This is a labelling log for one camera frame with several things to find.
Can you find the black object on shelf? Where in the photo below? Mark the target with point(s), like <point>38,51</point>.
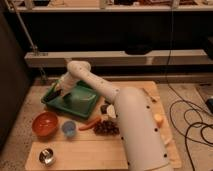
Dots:
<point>138,48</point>

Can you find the silver metal cup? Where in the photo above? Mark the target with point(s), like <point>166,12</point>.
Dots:
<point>46,157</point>

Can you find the orange carrot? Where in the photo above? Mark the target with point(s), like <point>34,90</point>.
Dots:
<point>90,125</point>

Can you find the red bowl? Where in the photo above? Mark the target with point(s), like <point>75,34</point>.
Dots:
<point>45,124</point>

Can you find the blue cup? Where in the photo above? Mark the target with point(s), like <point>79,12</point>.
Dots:
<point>69,129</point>

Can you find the brown grape bunch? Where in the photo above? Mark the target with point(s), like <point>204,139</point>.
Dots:
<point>106,127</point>

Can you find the white wrapped gripper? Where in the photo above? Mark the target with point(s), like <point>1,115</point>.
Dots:
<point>66,83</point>

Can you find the orange apple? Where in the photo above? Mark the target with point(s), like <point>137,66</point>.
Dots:
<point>159,119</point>

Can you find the black handled brush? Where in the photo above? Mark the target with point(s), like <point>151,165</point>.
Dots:
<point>54,94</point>

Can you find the white small bowl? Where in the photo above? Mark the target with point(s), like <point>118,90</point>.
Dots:
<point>111,112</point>

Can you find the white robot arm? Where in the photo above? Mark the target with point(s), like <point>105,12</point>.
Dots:
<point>144,147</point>

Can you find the white lower shelf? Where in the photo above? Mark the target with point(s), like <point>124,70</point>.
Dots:
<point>119,58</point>

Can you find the wooden board table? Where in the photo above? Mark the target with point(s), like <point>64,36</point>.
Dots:
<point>89,152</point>

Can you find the green plastic tray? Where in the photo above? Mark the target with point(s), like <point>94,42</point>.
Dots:
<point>80,102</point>

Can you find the metal diagonal rod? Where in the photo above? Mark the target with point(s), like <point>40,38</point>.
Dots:
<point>32,46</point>

